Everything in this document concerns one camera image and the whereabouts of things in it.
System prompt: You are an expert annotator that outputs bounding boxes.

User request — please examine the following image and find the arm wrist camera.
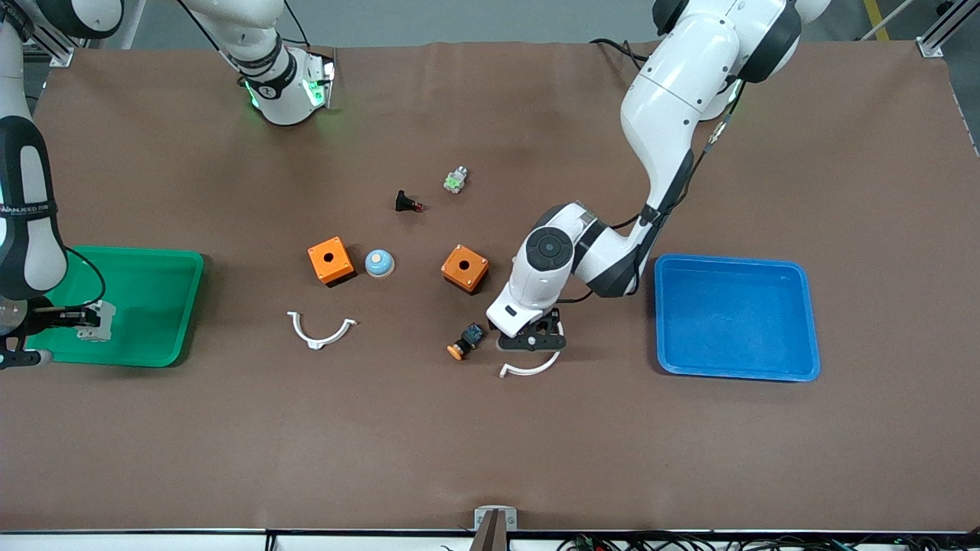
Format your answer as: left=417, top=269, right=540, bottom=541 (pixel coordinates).
left=496, top=331, right=568, bottom=354
left=0, top=348, right=55, bottom=370

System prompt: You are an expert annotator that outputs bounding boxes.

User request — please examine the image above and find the small white curved clip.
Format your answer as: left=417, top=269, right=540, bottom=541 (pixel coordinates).
left=286, top=310, right=358, bottom=350

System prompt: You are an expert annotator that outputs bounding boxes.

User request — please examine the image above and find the orange button box black base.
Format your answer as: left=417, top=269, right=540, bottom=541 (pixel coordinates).
left=307, top=236, right=358, bottom=288

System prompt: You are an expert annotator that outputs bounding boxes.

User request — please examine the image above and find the large white curved clip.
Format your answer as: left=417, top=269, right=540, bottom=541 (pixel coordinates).
left=499, top=320, right=566, bottom=380

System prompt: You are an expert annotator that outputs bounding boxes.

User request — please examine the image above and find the dark camera pole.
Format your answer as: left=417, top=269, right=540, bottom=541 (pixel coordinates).
left=470, top=511, right=511, bottom=551

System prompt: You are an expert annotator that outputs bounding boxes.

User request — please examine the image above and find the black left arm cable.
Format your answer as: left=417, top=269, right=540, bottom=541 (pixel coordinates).
left=609, top=77, right=740, bottom=230

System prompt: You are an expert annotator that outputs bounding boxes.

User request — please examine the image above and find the blue plastic tray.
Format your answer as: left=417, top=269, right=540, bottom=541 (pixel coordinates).
left=653, top=253, right=822, bottom=383

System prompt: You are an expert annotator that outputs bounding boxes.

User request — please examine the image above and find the green plastic tray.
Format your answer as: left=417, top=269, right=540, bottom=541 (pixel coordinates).
left=24, top=245, right=206, bottom=368

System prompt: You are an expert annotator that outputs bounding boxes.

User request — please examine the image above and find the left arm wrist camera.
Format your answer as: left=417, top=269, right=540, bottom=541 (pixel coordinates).
left=496, top=331, right=568, bottom=354

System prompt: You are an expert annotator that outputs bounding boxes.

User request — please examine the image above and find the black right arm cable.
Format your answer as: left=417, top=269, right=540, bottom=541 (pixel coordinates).
left=65, top=245, right=107, bottom=311

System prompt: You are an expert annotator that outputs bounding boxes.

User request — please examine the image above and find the brown table mat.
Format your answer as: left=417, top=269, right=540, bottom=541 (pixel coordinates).
left=0, top=40, right=980, bottom=533

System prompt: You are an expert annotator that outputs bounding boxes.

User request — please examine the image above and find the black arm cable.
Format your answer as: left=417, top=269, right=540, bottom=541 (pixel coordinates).
left=609, top=77, right=740, bottom=230
left=65, top=245, right=107, bottom=311

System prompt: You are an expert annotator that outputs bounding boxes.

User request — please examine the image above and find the white red circuit breaker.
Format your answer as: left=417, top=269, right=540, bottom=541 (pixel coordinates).
left=77, top=300, right=117, bottom=343

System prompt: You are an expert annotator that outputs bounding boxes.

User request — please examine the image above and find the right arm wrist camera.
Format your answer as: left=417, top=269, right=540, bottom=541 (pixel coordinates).
left=0, top=348, right=55, bottom=370

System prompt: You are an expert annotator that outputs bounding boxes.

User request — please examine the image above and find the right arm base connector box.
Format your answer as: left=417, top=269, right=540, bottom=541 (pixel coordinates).
left=306, top=52, right=338, bottom=109

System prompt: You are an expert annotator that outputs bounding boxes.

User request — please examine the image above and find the black left base cable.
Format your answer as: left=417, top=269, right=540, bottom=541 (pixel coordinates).
left=590, top=37, right=652, bottom=71

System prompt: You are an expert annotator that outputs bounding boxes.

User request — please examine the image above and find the orange push button blue block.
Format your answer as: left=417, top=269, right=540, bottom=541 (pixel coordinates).
left=446, top=322, right=485, bottom=361

